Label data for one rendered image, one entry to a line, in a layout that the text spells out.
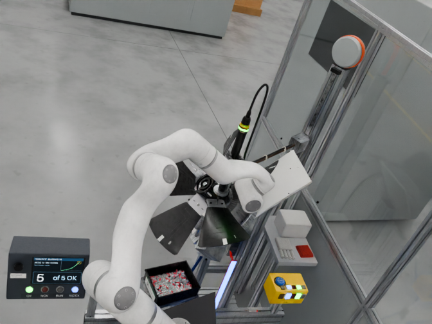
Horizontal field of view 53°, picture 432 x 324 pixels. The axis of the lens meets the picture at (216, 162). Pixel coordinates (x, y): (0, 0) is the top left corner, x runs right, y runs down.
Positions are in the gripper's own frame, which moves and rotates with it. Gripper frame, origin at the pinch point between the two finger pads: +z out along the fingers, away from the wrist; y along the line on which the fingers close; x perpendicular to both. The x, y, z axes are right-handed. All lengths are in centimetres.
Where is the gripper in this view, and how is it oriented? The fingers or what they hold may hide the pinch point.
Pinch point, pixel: (233, 155)
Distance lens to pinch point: 186.8
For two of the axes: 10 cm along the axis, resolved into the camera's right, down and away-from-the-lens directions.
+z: -2.0, -6.1, 7.7
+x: 2.7, -7.9, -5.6
